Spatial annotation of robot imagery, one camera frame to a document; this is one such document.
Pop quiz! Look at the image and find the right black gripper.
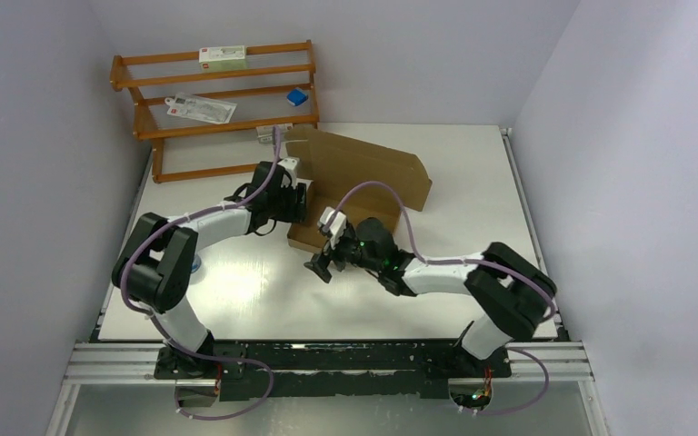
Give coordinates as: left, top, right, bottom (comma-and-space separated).
304, 226, 382, 283

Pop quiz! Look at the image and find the brown cardboard box sheet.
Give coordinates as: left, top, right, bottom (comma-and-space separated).
284, 126, 433, 253

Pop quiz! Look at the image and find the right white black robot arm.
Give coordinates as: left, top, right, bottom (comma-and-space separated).
304, 218, 557, 376

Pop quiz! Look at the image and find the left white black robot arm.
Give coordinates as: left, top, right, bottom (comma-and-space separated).
112, 157, 306, 378

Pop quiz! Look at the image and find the small white box lower shelf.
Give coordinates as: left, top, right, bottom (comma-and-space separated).
255, 123, 294, 144

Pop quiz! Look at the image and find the small blue box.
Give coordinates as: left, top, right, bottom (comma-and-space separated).
285, 87, 309, 107

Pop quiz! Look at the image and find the white green box top shelf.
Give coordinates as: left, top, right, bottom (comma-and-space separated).
198, 45, 248, 73

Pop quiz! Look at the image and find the blue white patterned round tape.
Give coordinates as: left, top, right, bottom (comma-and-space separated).
191, 255, 202, 273

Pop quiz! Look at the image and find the orange wooden shelf rack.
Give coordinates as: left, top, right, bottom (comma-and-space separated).
109, 40, 321, 183

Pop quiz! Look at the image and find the clear plastic package red label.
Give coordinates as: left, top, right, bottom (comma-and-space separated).
164, 93, 237, 125

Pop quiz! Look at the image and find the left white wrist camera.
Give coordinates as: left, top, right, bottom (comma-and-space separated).
277, 157, 300, 187

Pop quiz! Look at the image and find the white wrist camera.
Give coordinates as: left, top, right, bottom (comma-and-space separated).
277, 157, 300, 187
317, 206, 347, 245

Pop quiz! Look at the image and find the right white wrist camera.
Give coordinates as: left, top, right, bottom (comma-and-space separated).
317, 206, 347, 245

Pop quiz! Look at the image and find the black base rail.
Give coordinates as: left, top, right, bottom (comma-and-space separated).
153, 339, 512, 401

